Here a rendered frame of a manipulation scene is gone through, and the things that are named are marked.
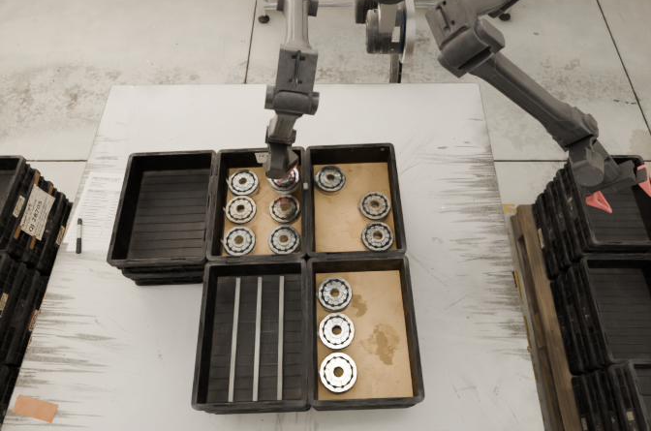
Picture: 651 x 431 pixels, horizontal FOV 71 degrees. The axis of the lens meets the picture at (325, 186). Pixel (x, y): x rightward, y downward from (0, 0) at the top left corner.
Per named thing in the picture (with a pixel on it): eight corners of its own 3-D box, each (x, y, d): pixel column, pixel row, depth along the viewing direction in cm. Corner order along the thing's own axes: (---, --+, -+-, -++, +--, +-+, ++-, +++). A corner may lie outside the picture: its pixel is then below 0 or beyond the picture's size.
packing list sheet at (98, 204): (85, 171, 180) (84, 170, 180) (143, 171, 180) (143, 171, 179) (60, 251, 164) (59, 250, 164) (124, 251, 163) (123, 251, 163)
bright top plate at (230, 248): (224, 228, 150) (224, 227, 149) (255, 226, 150) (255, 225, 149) (223, 257, 145) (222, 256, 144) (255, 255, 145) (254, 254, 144)
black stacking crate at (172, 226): (142, 170, 167) (130, 153, 157) (224, 168, 166) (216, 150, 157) (122, 277, 147) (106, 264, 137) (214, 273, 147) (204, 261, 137)
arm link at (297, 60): (326, 59, 86) (273, 51, 84) (315, 120, 95) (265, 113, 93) (319, -20, 119) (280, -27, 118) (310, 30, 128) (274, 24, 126)
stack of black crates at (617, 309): (547, 282, 210) (581, 256, 181) (614, 283, 209) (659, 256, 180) (568, 376, 191) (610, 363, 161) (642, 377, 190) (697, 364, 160)
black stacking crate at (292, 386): (215, 274, 147) (206, 261, 137) (308, 271, 147) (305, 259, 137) (202, 413, 127) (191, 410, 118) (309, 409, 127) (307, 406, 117)
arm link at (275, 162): (296, 126, 132) (266, 122, 130) (294, 160, 126) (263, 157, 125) (292, 148, 142) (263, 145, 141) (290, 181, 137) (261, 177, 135)
